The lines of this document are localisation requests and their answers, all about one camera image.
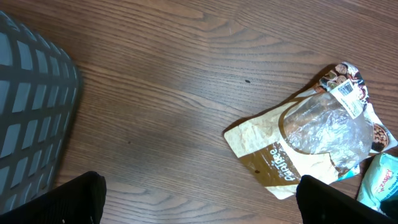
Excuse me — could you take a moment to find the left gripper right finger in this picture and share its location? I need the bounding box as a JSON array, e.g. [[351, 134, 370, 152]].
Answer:
[[296, 175, 397, 224]]

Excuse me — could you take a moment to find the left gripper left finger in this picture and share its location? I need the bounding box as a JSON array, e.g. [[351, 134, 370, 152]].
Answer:
[[1, 171, 107, 224]]

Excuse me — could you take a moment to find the teal tissue pack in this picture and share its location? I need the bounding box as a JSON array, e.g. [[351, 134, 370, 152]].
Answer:
[[357, 153, 397, 220]]

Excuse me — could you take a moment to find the brown clear snack bag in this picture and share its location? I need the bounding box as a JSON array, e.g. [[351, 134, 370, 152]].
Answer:
[[224, 62, 397, 200]]

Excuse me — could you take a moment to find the small green white packet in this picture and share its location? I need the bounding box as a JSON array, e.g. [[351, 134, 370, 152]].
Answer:
[[338, 165, 360, 181]]

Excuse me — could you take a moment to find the grey plastic mesh basket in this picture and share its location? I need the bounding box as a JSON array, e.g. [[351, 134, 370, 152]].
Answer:
[[1, 11, 83, 213]]

